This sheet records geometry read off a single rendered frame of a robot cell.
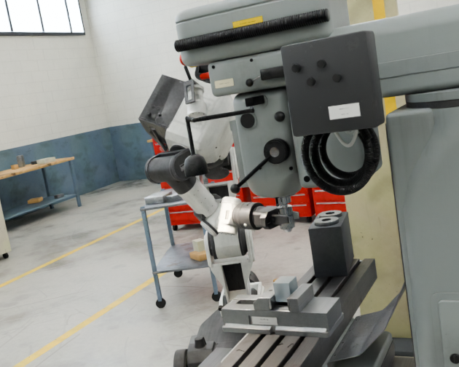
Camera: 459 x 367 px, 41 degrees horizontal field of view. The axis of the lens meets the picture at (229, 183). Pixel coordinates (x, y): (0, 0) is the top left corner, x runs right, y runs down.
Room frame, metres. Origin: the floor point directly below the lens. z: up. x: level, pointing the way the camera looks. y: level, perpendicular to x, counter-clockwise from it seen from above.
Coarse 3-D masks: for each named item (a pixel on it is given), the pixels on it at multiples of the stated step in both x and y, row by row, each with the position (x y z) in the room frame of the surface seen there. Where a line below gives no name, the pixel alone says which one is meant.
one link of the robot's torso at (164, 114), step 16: (160, 80) 2.29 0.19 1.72; (176, 80) 2.28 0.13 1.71; (160, 96) 2.25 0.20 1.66; (176, 96) 2.24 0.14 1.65; (208, 96) 2.21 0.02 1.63; (224, 96) 2.21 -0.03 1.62; (144, 112) 2.23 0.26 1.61; (160, 112) 2.22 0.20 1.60; (176, 112) 2.20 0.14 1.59; (208, 112) 2.18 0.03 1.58; (224, 112) 2.20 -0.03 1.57; (144, 128) 2.29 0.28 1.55; (160, 128) 2.21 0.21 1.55; (176, 128) 2.17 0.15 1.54; (192, 128) 2.16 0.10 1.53; (208, 128) 2.15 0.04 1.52; (224, 128) 2.20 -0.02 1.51; (160, 144) 2.23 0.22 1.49; (176, 144) 2.17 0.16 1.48; (208, 144) 2.15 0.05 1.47; (224, 144) 2.25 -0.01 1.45; (208, 160) 2.21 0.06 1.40
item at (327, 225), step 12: (324, 216) 2.24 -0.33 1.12; (336, 216) 2.24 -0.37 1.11; (312, 228) 2.14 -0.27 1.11; (324, 228) 2.13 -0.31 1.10; (336, 228) 2.11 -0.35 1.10; (348, 228) 2.27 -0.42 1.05; (312, 240) 2.14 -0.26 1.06; (324, 240) 2.13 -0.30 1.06; (336, 240) 2.11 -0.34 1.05; (348, 240) 2.23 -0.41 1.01; (312, 252) 2.14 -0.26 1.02; (324, 252) 2.13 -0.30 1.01; (336, 252) 2.12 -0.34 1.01; (348, 252) 2.19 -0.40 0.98; (324, 264) 2.13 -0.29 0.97; (336, 264) 2.12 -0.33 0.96; (348, 264) 2.15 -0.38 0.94; (324, 276) 2.13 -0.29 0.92; (336, 276) 2.12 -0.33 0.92
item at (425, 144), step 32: (416, 96) 1.52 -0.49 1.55; (448, 96) 1.43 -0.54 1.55; (416, 128) 1.48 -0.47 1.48; (448, 128) 1.43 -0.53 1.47; (416, 160) 1.48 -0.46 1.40; (448, 160) 1.43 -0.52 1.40; (416, 192) 1.47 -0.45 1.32; (448, 192) 1.43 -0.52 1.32; (416, 224) 1.47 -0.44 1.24; (448, 224) 1.44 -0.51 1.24; (416, 256) 1.48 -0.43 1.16; (448, 256) 1.44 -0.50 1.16; (416, 288) 1.48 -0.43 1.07; (448, 288) 1.44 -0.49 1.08; (416, 320) 1.50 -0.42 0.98; (448, 320) 1.43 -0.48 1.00; (416, 352) 1.51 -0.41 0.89; (448, 352) 1.43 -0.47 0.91
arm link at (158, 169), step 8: (152, 160) 2.16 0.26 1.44; (160, 160) 2.13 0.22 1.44; (168, 160) 2.10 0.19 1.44; (152, 168) 2.14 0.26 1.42; (160, 168) 2.11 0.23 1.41; (168, 168) 2.08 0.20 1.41; (152, 176) 2.14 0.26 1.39; (160, 176) 2.12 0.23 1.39; (168, 176) 2.09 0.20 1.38; (192, 176) 2.15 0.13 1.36; (168, 184) 2.15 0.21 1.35; (176, 184) 2.12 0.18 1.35; (184, 184) 2.13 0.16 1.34; (192, 184) 2.14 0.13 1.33; (176, 192) 2.16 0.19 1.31; (184, 192) 2.14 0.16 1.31
